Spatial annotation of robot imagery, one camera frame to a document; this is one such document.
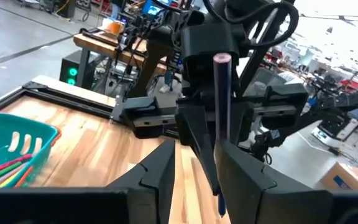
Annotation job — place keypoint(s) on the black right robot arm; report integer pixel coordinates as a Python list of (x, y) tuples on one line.
[(253, 62)]

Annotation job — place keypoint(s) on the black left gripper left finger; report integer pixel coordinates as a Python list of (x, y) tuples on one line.
[(154, 186)]

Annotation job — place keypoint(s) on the bright pink pen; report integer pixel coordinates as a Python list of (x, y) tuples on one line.
[(5, 167)]

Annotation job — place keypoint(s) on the orange container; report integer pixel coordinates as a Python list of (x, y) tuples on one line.
[(116, 27)]

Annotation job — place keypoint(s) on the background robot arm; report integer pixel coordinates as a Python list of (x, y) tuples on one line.
[(346, 102)]

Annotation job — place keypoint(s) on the yellow pen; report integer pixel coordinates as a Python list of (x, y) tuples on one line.
[(8, 183)]

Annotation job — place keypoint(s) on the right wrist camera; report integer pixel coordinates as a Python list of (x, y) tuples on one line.
[(204, 40)]

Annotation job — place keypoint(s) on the wooden workbench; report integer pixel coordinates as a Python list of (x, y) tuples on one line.
[(104, 46)]

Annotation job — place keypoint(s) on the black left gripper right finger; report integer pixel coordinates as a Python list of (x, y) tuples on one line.
[(241, 180)]

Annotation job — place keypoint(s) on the person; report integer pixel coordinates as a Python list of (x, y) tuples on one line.
[(168, 77)]

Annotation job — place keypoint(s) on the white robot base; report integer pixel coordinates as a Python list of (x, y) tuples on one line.
[(325, 135)]

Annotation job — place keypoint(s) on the blue lit screen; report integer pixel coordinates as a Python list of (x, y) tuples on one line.
[(152, 9)]

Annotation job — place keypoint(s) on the black computer tower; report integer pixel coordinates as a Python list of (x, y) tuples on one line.
[(73, 68)]

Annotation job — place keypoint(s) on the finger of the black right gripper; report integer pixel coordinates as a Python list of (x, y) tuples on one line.
[(238, 121), (197, 130)]

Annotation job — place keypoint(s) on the light pink pen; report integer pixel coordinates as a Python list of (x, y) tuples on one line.
[(11, 178)]

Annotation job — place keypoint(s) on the cardboard box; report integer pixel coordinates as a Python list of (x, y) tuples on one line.
[(346, 177)]

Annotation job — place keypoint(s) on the black pencil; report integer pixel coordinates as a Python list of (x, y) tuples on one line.
[(222, 93)]

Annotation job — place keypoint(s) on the black aluminium table frame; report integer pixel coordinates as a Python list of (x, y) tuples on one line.
[(73, 99)]

